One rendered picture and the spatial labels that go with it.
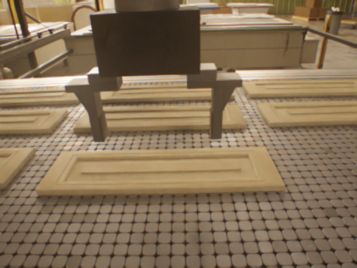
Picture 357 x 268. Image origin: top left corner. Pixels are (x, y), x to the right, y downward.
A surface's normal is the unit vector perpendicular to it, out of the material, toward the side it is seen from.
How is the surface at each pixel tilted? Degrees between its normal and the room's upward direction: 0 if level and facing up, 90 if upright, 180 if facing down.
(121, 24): 90
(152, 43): 90
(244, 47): 90
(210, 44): 90
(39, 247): 0
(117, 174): 11
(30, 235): 0
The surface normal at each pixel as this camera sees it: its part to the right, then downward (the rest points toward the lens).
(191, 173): -0.04, -0.77
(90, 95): -0.01, 0.47
